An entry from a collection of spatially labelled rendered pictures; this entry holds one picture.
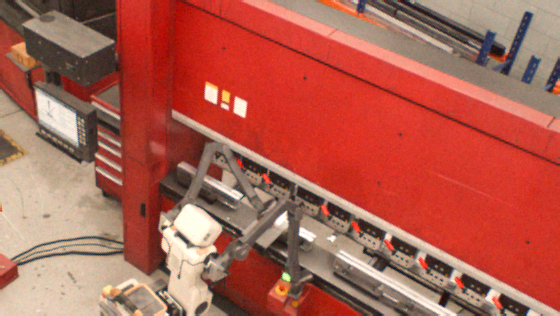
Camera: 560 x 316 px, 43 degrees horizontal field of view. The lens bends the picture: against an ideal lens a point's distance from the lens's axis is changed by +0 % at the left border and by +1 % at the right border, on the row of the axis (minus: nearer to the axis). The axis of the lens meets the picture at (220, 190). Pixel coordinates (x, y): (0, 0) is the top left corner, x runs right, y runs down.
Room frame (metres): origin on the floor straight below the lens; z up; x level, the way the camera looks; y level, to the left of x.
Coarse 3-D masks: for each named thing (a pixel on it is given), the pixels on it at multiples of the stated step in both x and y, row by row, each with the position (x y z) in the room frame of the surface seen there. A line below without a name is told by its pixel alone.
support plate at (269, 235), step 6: (282, 222) 3.05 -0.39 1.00; (246, 228) 2.97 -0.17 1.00; (282, 228) 3.00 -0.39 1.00; (264, 234) 2.94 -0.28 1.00; (270, 234) 2.94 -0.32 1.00; (276, 234) 2.95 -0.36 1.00; (258, 240) 2.88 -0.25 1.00; (264, 240) 2.89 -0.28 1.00; (270, 240) 2.89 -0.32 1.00; (264, 246) 2.84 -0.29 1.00
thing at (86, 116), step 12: (36, 84) 3.39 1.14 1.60; (48, 84) 3.43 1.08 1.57; (60, 96) 3.29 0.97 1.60; (72, 96) 3.34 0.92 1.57; (36, 108) 3.39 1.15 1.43; (72, 108) 3.20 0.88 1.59; (84, 108) 3.20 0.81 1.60; (84, 120) 3.15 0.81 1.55; (96, 120) 3.23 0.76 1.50; (48, 132) 3.34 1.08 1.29; (84, 132) 3.15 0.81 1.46; (96, 132) 3.23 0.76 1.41; (60, 144) 3.28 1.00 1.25; (72, 144) 3.22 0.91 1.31; (84, 144) 3.15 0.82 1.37; (96, 144) 3.23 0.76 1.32; (84, 156) 3.16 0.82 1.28
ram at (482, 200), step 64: (192, 64) 3.47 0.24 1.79; (256, 64) 3.23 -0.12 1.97; (320, 64) 3.03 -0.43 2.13; (256, 128) 3.20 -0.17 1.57; (320, 128) 2.99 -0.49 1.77; (384, 128) 2.80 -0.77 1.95; (448, 128) 2.64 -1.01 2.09; (384, 192) 2.75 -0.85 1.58; (448, 192) 2.58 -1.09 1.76; (512, 192) 2.44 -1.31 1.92; (512, 256) 2.37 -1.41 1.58
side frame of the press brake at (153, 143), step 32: (128, 0) 3.47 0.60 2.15; (160, 0) 3.45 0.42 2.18; (128, 32) 3.47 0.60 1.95; (160, 32) 3.45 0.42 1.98; (128, 64) 3.47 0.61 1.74; (160, 64) 3.46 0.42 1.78; (128, 96) 3.47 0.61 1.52; (160, 96) 3.46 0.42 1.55; (128, 128) 3.48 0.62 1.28; (160, 128) 3.47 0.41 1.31; (192, 128) 3.74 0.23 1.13; (128, 160) 3.47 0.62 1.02; (160, 160) 3.47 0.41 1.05; (192, 160) 3.75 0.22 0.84; (128, 192) 3.48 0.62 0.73; (128, 224) 3.48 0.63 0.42; (128, 256) 3.50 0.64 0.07; (160, 256) 3.49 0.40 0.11
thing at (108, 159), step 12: (96, 96) 4.20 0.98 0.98; (108, 96) 4.22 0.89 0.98; (108, 108) 4.08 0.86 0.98; (108, 132) 4.09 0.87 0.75; (108, 144) 4.09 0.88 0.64; (120, 144) 4.00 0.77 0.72; (96, 156) 4.14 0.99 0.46; (108, 156) 4.09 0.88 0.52; (120, 156) 4.00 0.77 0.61; (96, 168) 4.15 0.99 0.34; (108, 168) 4.10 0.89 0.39; (120, 168) 4.00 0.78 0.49; (96, 180) 4.17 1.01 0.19; (108, 180) 4.10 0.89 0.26; (120, 180) 4.02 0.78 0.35; (108, 192) 4.10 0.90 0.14; (120, 192) 4.03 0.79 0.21
